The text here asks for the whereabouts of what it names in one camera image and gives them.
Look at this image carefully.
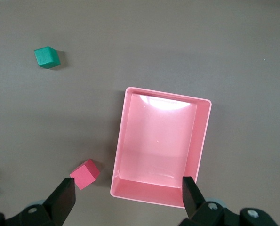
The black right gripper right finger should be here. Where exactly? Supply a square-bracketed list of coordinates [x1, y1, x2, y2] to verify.
[181, 176, 276, 226]

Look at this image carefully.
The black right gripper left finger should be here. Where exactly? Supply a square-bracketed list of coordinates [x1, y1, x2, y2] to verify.
[0, 178, 76, 226]

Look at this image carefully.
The red cube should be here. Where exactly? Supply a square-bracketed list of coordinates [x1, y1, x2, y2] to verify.
[69, 159, 100, 190]

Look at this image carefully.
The pink plastic bin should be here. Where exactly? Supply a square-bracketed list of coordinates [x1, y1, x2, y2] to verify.
[110, 86, 212, 209]

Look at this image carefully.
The green cube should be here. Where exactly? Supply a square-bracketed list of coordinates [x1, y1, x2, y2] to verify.
[33, 46, 61, 69]

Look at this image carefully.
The brown table cover sheet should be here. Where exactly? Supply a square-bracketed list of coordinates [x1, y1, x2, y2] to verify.
[0, 0, 280, 226]

